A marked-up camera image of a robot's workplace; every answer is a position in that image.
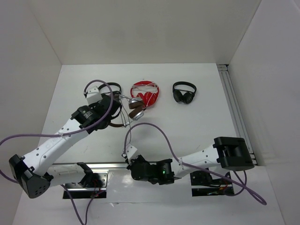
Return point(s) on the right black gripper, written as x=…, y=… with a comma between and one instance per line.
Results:
x=135, y=160

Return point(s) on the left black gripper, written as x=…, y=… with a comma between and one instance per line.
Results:
x=92, y=106

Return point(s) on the brown silver headphones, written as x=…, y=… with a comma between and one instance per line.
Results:
x=135, y=104

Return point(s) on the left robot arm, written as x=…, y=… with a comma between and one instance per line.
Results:
x=36, y=172

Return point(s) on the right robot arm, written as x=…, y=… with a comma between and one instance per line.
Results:
x=229, y=153

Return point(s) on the left black headphones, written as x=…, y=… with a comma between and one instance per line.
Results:
x=115, y=87

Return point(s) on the black headphones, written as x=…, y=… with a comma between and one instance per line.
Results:
x=183, y=96
x=115, y=87

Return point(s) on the right black headphones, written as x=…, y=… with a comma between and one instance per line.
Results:
x=183, y=96

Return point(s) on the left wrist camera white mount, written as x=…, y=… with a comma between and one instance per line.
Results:
x=92, y=95

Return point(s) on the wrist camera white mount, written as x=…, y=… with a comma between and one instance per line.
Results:
x=92, y=95
x=130, y=153

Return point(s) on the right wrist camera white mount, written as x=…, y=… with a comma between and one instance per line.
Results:
x=130, y=153

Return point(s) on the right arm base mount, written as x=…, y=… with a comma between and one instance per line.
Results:
x=203, y=184

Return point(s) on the aluminium rail front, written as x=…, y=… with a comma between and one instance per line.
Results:
x=112, y=166

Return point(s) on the aluminium rail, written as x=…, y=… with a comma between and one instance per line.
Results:
x=238, y=121
x=112, y=166

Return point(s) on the red headphones with white cable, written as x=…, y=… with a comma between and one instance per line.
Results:
x=148, y=91

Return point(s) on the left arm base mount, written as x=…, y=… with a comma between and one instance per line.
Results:
x=92, y=184

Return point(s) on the aluminium rail right side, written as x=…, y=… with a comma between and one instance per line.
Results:
x=238, y=121

